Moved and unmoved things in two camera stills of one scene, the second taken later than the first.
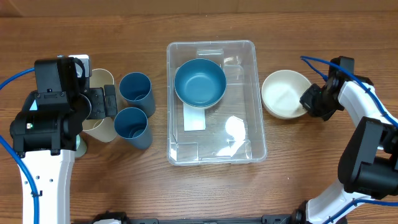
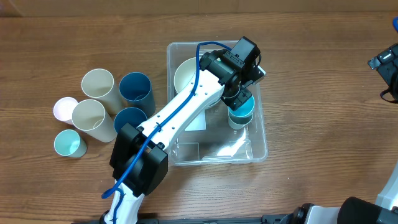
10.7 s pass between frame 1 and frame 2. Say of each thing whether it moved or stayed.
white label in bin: stayed
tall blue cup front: stayed
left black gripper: moved
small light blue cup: moved
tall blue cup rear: stayed
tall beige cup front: stayed
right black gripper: moved
